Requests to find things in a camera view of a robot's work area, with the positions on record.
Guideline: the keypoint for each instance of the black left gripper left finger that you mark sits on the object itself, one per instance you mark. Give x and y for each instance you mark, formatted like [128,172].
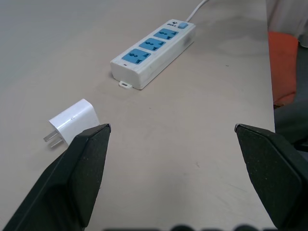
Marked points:
[72,173]

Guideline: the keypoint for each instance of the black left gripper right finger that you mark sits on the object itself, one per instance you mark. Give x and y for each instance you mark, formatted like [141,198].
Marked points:
[269,173]

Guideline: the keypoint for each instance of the white plug adapter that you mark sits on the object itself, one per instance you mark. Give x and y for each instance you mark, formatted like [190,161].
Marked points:
[74,120]

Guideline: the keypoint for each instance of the white power strip blue sockets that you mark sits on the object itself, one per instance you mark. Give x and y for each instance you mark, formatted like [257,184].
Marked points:
[154,54]

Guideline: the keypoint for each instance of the person in white shirt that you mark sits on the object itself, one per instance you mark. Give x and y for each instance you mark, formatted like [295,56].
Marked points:
[287,16]

